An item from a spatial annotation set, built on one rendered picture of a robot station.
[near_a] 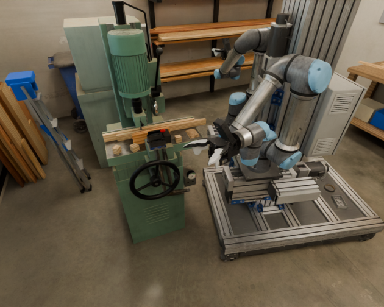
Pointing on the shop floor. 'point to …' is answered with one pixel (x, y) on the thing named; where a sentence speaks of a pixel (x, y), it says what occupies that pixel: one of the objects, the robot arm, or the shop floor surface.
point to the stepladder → (47, 122)
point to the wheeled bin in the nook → (61, 58)
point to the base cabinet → (152, 208)
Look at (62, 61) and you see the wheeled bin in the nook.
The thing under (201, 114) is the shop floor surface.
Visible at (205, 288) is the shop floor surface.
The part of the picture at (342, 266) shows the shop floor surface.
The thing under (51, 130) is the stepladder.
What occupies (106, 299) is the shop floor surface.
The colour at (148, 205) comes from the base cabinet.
